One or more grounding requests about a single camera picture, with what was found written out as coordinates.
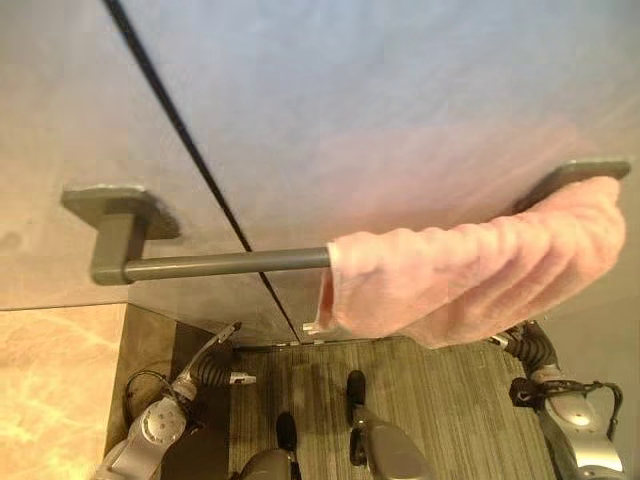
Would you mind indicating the robot leg silver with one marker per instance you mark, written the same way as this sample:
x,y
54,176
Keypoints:
x,y
390,445
267,465

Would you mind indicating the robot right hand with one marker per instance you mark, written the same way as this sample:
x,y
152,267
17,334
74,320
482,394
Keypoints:
x,y
535,347

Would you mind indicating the robot right leg silver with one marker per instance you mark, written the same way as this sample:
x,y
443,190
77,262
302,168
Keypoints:
x,y
390,445

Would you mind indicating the robot right foot dark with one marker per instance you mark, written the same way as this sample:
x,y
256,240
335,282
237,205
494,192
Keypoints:
x,y
356,387

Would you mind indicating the grey wall towel bar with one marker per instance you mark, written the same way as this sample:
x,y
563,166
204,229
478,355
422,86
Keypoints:
x,y
215,263

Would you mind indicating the robot left leg silver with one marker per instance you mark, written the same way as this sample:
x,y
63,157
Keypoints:
x,y
267,465

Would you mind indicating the dark brown vanity cabinet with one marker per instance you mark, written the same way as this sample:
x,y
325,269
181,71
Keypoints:
x,y
145,340

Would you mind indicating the robot left foot dark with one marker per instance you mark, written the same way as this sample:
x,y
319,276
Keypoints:
x,y
286,431

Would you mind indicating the pink towel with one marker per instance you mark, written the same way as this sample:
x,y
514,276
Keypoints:
x,y
475,270

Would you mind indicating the robot foot dark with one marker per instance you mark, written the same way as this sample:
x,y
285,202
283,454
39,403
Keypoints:
x,y
286,431
356,387

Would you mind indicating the robot left arm silver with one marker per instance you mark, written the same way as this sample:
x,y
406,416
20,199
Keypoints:
x,y
157,425

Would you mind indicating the robot right arm silver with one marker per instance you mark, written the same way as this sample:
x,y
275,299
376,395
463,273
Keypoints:
x,y
575,415

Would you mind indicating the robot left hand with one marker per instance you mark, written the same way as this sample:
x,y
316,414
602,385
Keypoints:
x,y
212,371

